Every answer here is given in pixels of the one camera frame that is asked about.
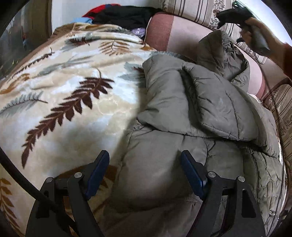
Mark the olive quilted hooded jacket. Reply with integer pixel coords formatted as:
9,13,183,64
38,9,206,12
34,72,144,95
99,30,287,236

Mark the pile of dark clothes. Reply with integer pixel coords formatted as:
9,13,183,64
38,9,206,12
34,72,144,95
73,4,162,39

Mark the person right hand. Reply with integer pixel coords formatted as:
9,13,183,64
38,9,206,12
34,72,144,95
245,18,285,68

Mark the striped floral back cushion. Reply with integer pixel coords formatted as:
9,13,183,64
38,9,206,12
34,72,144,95
159,0,267,64

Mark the pink bolster cushion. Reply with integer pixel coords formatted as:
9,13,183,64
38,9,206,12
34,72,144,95
145,12,265,99

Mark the leaf pattern beige blanket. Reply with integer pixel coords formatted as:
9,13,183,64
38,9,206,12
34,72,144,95
0,22,165,237

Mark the striped floral side cushion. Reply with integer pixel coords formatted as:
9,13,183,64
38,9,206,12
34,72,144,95
262,78,292,149

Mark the dark wooden glass door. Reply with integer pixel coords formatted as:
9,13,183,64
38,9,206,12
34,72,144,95
1,1,52,79

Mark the black cable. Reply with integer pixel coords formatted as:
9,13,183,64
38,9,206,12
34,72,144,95
0,147,76,231

